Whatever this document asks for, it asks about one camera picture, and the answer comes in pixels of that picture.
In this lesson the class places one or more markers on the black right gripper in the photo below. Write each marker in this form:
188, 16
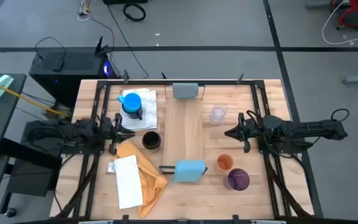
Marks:
250, 130

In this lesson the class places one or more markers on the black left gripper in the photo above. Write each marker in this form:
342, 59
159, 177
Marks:
107, 130

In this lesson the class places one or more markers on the clear glass cup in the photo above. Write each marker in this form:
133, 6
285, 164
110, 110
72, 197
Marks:
217, 114

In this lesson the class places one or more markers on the black plastic tumbler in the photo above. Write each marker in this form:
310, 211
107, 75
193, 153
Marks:
151, 140

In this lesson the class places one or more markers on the peach plastic cup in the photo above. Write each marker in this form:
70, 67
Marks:
224, 163

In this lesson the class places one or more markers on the bright blue mug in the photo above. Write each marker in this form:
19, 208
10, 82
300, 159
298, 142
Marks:
131, 102

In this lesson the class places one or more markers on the purple translucent tumbler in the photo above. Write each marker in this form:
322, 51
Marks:
239, 180

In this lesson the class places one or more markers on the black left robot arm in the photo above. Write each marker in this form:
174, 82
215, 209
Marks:
73, 130

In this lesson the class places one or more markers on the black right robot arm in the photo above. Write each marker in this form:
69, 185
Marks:
306, 127

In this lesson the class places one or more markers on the white plaid dish towel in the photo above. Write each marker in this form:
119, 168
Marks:
149, 112

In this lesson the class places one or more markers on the white folded towel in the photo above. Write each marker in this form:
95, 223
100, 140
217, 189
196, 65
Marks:
127, 183

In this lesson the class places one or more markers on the yellow waffle towel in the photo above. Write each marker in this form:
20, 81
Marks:
154, 183

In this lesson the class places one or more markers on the light blue folded cloth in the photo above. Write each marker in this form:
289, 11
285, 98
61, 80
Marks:
188, 171

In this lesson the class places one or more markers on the grey folded cloth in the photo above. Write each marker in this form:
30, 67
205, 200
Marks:
185, 91

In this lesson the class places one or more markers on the black computer tower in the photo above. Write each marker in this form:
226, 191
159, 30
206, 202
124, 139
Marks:
70, 77

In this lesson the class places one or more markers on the black floor stand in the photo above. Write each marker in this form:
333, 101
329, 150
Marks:
30, 177

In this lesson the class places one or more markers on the black desk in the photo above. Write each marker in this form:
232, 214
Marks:
8, 124

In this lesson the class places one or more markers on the black box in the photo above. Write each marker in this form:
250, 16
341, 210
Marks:
124, 1

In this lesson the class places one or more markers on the mint green stapler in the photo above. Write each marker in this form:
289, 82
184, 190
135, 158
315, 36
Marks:
2, 84

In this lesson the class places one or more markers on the black caster wheel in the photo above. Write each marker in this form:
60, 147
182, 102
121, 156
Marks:
11, 212

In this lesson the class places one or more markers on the red cart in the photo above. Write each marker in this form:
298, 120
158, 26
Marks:
354, 22

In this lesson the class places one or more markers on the black metal table frame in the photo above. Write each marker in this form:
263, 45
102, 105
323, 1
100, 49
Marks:
258, 84

